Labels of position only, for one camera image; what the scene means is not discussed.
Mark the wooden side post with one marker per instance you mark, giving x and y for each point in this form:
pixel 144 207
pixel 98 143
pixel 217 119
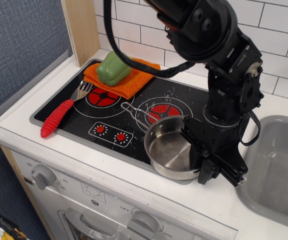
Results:
pixel 82 29

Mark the yellow object on floor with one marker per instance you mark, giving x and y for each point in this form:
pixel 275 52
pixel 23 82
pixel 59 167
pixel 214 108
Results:
pixel 13 234

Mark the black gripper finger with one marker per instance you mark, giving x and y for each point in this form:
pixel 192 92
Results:
pixel 195 156
pixel 210 169

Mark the orange folded cloth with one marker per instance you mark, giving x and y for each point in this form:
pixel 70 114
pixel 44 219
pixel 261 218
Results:
pixel 126 88

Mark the grey left oven knob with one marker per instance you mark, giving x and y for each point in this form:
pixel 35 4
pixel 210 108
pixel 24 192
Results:
pixel 43 176

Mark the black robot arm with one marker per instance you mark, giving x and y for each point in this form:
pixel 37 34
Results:
pixel 207 32

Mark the grey right oven knob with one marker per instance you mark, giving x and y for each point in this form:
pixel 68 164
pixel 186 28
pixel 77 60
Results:
pixel 143 224

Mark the green toy bell pepper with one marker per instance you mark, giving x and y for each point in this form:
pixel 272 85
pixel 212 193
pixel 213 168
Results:
pixel 112 70

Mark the grey oven knob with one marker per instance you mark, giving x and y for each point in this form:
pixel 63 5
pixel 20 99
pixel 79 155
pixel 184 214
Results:
pixel 143 224
pixel 43 176

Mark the white toy oven front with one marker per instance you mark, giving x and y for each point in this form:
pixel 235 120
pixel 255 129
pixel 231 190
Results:
pixel 76 210

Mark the fork with red handle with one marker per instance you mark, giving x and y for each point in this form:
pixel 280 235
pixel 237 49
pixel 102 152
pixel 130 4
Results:
pixel 53 120

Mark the stainless steel saucepan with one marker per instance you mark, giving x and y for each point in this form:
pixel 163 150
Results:
pixel 167 150

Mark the grey sink basin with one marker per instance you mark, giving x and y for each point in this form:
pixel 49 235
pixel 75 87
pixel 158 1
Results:
pixel 265 188

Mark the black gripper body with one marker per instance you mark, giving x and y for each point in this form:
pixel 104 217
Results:
pixel 219 144

